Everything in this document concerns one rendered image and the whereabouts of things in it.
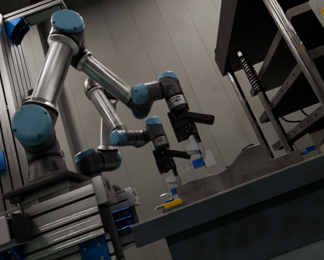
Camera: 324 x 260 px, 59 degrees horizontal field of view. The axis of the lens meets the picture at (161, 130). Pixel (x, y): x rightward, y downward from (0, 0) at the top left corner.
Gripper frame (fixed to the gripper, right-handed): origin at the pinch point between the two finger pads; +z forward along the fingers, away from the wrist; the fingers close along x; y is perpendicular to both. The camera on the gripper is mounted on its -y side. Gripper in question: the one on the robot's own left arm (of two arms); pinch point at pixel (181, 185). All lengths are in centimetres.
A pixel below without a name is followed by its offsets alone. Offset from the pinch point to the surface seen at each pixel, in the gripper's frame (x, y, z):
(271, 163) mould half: 19.1, -36.1, 5.7
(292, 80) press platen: -24, -79, -35
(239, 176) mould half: 19.1, -22.8, 5.8
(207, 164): 31.6, -12.0, -1.1
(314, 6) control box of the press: 15, -85, -53
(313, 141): -35, -79, 0
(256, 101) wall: -236, -125, -88
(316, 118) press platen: -21, -79, -10
